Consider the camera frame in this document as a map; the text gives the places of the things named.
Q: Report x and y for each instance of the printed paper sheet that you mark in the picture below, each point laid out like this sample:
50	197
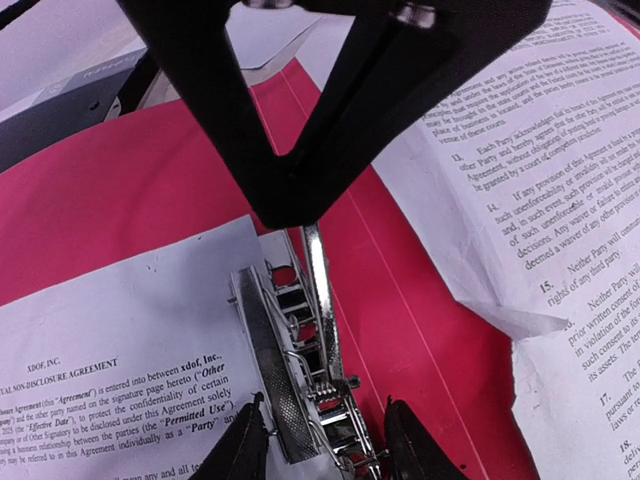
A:
132	371
523	187

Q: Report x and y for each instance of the red clip file folder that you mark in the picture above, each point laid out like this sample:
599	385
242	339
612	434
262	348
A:
133	186

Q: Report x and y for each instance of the blank white paper sheet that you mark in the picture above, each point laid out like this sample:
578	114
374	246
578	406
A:
258	35

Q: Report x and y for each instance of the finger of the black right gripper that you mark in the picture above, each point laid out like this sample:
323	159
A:
398	61

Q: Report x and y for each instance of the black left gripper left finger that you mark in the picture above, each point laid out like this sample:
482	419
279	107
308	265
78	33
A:
241	452

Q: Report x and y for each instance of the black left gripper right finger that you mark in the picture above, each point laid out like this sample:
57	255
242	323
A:
413	452

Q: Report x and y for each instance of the metal folder clip spine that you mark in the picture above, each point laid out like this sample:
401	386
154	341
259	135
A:
316	428

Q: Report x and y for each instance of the black clip file folder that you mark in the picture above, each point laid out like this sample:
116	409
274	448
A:
92	96

